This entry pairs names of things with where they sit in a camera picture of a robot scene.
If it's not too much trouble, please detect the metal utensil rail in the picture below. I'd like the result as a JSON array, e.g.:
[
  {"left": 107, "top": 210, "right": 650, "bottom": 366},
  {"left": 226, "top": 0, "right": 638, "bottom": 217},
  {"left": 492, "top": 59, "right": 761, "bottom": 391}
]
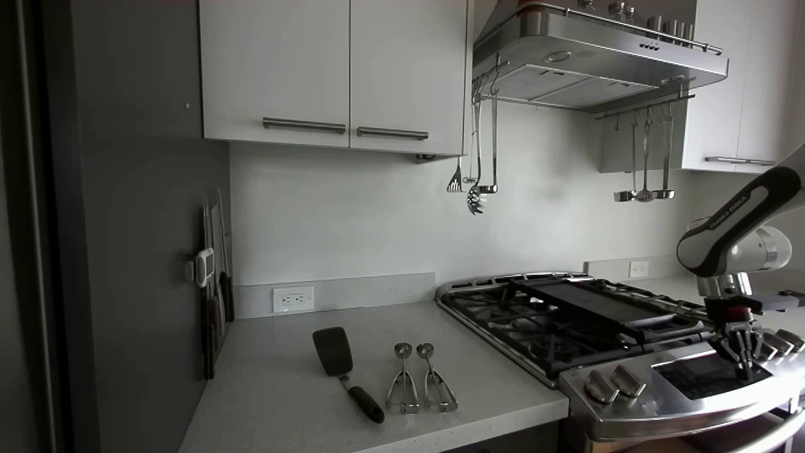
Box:
[{"left": 595, "top": 90, "right": 697, "bottom": 123}]

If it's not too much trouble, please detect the metal ice cream scoop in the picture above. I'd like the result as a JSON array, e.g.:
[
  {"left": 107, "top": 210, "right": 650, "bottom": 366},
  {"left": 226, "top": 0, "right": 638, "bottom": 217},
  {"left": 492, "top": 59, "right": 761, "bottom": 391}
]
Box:
[
  {"left": 416, "top": 339, "right": 460, "bottom": 415},
  {"left": 386, "top": 339, "right": 423, "bottom": 415}
]

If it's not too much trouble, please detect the long black handled knife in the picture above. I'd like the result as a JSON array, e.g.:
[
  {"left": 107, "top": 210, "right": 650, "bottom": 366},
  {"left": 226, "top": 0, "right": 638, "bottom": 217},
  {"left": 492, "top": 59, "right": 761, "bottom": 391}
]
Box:
[{"left": 199, "top": 284, "right": 223, "bottom": 382}]

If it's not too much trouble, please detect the hanging metal ladle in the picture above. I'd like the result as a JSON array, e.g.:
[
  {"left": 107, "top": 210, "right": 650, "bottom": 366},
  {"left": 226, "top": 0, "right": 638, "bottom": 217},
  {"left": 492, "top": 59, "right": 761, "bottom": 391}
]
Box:
[{"left": 478, "top": 95, "right": 501, "bottom": 196}]

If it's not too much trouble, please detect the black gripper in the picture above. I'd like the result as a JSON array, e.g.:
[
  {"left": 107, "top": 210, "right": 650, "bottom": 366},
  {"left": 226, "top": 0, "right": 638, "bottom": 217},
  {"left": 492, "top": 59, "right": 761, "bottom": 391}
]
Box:
[{"left": 704, "top": 292, "right": 767, "bottom": 377}]

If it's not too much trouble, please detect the stainless steel gas stove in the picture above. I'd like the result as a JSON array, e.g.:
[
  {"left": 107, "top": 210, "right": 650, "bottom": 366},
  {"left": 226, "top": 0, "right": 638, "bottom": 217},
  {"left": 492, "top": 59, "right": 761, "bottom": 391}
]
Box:
[{"left": 434, "top": 272, "right": 805, "bottom": 453}]

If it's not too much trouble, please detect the black spatula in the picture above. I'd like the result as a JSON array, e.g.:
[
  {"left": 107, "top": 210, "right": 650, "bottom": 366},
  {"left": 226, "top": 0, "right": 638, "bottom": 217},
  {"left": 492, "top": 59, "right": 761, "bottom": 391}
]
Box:
[{"left": 309, "top": 324, "right": 389, "bottom": 426}]

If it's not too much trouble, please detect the white wall cabinet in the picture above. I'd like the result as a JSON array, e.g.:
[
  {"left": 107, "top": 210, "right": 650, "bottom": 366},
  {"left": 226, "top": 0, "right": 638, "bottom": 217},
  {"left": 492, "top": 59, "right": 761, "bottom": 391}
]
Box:
[{"left": 680, "top": 0, "right": 805, "bottom": 176}]

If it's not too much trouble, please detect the metal bar cabinet handle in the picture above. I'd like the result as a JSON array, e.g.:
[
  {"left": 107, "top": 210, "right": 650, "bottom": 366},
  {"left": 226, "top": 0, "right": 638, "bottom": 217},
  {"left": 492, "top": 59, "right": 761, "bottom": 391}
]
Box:
[
  {"left": 259, "top": 113, "right": 347, "bottom": 137},
  {"left": 355, "top": 123, "right": 430, "bottom": 144}
]

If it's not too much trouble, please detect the hanging metal turner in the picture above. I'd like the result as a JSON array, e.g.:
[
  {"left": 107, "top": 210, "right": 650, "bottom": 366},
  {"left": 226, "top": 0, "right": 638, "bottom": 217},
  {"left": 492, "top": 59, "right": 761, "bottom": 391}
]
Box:
[{"left": 443, "top": 90, "right": 472, "bottom": 196}]

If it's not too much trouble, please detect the hanging metal measuring spoon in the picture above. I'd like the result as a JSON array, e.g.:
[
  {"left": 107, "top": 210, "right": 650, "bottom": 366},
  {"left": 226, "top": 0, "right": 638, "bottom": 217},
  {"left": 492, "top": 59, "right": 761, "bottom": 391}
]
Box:
[
  {"left": 651, "top": 108, "right": 680, "bottom": 201},
  {"left": 612, "top": 115, "right": 640, "bottom": 205},
  {"left": 634, "top": 110, "right": 658, "bottom": 205}
]

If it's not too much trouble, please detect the white handled kitchen tool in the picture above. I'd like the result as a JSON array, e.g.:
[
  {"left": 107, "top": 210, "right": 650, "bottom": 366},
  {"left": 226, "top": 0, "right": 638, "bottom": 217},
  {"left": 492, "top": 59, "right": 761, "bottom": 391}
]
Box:
[{"left": 191, "top": 248, "right": 220, "bottom": 289}]

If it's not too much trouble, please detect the narrow white cabinet door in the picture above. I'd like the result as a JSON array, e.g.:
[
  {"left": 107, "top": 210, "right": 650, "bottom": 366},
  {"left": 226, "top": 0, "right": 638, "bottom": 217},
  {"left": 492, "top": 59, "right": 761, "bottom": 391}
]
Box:
[{"left": 347, "top": 0, "right": 468, "bottom": 160}]

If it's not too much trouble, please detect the black griddle plate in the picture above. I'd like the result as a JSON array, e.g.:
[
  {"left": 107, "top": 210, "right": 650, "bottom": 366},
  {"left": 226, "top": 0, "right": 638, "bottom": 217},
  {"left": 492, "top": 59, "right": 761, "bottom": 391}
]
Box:
[{"left": 511, "top": 277, "right": 680, "bottom": 329}]

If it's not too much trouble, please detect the grey tall side panel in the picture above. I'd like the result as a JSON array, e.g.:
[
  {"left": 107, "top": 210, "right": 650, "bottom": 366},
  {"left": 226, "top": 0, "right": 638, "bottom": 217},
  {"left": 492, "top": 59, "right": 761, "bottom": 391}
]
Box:
[{"left": 41, "top": 0, "right": 235, "bottom": 453}]

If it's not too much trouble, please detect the hanging metal whisk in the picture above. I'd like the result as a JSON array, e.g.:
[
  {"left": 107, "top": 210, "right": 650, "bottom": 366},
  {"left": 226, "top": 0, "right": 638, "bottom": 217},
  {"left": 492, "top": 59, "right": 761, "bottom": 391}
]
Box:
[{"left": 467, "top": 95, "right": 489, "bottom": 217}]

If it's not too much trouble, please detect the wide white cabinet door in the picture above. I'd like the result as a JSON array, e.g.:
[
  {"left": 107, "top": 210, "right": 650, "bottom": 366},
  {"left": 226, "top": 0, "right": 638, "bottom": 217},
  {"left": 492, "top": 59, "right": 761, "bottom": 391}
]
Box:
[{"left": 196, "top": 0, "right": 353, "bottom": 151}]

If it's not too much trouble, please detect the short black handled knife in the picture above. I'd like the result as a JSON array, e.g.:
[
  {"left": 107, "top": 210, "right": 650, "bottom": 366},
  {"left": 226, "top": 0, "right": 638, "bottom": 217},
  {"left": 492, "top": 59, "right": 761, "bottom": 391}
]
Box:
[{"left": 216, "top": 266, "right": 238, "bottom": 324}]

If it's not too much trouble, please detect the stainless steel range hood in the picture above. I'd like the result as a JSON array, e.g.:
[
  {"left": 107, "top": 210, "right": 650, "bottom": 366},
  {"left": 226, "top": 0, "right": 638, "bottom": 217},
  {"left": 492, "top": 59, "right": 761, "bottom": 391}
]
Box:
[{"left": 472, "top": 0, "right": 732, "bottom": 115}]

